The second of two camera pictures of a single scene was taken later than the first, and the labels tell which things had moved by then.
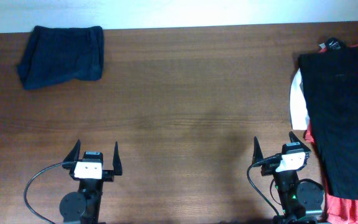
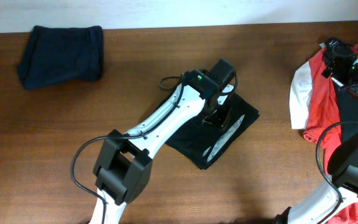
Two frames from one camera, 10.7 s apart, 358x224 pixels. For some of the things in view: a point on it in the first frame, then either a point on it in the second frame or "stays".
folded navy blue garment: x=57 y=55 stays
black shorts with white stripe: x=340 y=86 to x=202 y=144
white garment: x=299 y=115 stays
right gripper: x=269 y=168 to x=342 y=65
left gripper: x=107 y=174 to x=220 y=119
